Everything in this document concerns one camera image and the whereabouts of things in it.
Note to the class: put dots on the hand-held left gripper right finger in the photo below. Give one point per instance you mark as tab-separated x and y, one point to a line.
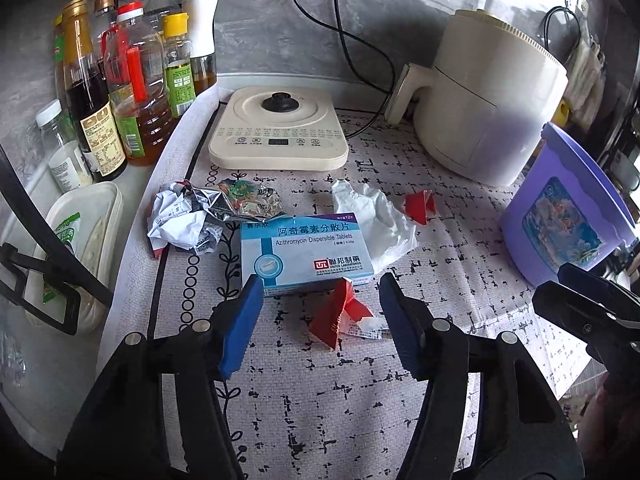
400	325

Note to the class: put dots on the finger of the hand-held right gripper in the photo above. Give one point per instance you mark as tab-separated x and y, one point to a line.
595	282
590	320

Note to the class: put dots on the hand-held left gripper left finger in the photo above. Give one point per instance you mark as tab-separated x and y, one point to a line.
240	330

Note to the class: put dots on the torn red white wrapper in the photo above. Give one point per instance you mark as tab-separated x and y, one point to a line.
332	325

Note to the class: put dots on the purple plastic bucket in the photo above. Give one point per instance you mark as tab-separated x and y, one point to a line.
555	225

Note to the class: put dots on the blue white medicine box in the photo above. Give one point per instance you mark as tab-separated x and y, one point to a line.
300	250

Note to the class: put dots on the white tissue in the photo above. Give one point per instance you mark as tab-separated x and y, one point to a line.
380	225

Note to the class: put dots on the small red wrapper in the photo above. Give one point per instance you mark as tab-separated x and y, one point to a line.
420	207

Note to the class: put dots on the white paper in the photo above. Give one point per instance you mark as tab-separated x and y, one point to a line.
180	220

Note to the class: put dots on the silver foil snack wrapper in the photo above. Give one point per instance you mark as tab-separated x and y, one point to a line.
240	200

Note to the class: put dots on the white black printed table mat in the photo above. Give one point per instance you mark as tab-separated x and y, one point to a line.
310	410

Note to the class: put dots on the white plastic container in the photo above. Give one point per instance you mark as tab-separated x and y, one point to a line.
97	240

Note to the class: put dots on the yellow detergent bottle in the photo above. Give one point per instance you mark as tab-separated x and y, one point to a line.
562	115

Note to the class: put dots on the green white packet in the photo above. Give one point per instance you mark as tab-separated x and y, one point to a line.
62	240

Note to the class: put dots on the hanging plastic bags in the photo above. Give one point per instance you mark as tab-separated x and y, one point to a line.
587	80

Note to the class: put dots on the cream induction cooker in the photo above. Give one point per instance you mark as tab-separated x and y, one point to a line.
277	130

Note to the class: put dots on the cream air fryer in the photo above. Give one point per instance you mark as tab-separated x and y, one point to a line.
480	100

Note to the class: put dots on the black metal dish rack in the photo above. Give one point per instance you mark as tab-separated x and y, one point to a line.
30	270

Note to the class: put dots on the red cap oil bottle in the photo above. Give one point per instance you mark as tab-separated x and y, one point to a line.
145	110

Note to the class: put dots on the small white cap bottle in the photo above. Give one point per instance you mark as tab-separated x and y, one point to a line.
67	160

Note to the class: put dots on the yellow cap green label bottle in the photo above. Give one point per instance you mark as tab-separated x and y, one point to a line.
179	75

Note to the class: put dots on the dark soy sauce bottle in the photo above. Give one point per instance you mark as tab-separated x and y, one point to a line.
95	110

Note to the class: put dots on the white top oil dispenser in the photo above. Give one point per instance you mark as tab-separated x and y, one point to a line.
200	25

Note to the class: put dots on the green label sauce bottle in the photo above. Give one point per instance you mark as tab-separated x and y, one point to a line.
60	60

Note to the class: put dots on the clear gold cap bottle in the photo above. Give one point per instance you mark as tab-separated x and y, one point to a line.
162	2
105	10

